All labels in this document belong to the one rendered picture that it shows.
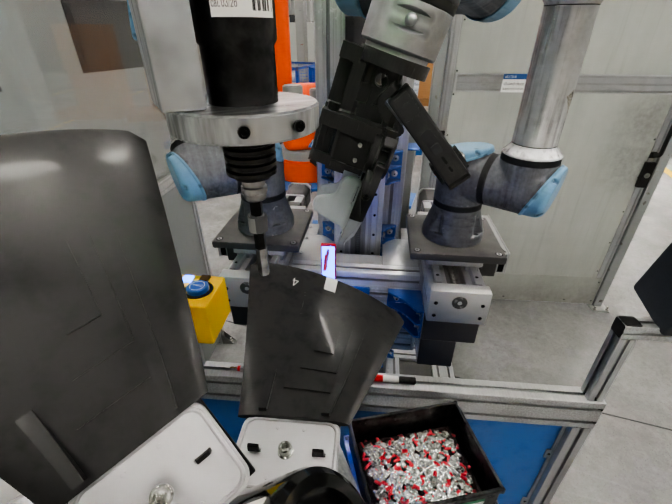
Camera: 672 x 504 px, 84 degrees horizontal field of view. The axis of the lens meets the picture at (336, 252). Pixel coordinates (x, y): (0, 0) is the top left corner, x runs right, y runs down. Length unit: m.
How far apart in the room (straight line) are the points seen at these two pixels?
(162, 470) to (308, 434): 0.14
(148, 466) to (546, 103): 0.79
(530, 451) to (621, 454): 1.05
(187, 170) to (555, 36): 0.75
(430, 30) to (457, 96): 1.66
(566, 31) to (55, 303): 0.80
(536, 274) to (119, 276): 2.43
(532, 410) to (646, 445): 1.29
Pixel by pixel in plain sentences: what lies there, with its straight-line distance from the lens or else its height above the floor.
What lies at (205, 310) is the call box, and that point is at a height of 1.07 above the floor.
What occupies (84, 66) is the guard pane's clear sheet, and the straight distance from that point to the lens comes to 1.32.
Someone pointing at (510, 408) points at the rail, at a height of 0.83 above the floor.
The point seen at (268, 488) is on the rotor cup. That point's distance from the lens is 0.27.
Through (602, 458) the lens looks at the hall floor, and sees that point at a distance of 2.04.
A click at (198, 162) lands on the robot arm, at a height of 1.24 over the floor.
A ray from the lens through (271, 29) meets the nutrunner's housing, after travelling 0.18.
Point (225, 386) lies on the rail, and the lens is 0.89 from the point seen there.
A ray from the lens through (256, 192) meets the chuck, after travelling 0.20.
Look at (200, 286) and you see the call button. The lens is 0.74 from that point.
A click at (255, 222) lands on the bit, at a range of 0.21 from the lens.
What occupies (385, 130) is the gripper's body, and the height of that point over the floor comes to 1.41.
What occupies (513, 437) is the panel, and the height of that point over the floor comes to 0.71.
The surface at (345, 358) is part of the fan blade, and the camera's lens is 0.42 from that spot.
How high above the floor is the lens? 1.49
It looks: 31 degrees down
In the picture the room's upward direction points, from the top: straight up
